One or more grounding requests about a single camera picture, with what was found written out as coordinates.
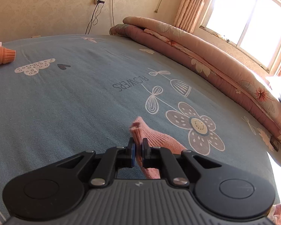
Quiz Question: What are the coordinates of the pink and white knit sweater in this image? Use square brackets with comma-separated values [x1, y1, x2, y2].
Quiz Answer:
[129, 116, 281, 225]

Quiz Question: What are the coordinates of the folded pink floral quilt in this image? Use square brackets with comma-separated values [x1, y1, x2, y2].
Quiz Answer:
[109, 16, 281, 148]

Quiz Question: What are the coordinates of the window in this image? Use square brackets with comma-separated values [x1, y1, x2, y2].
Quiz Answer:
[200, 0, 281, 74]

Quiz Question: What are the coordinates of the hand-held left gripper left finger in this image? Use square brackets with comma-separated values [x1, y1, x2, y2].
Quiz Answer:
[57, 138, 136, 188]

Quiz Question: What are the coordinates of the blue printed bed sheet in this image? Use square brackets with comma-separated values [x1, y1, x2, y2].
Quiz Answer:
[0, 35, 281, 225]

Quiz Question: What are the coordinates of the orange knit garment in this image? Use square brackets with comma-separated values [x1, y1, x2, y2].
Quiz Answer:
[0, 33, 16, 71]

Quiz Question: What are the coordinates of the black power cable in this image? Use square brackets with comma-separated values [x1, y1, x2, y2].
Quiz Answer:
[85, 0, 119, 35]

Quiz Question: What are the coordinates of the black phone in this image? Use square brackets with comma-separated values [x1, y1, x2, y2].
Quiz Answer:
[270, 136, 280, 152]

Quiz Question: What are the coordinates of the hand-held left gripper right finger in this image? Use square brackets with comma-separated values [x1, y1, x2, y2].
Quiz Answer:
[142, 138, 219, 188]

